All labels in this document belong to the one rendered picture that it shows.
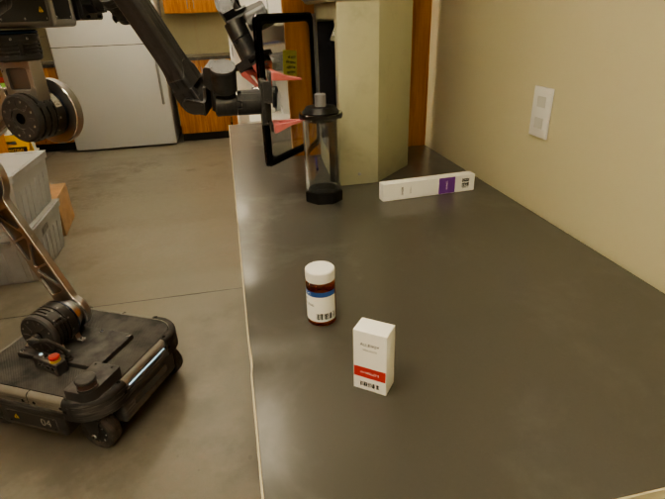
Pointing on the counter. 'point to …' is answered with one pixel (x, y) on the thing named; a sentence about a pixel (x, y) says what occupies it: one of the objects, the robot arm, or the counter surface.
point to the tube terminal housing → (371, 84)
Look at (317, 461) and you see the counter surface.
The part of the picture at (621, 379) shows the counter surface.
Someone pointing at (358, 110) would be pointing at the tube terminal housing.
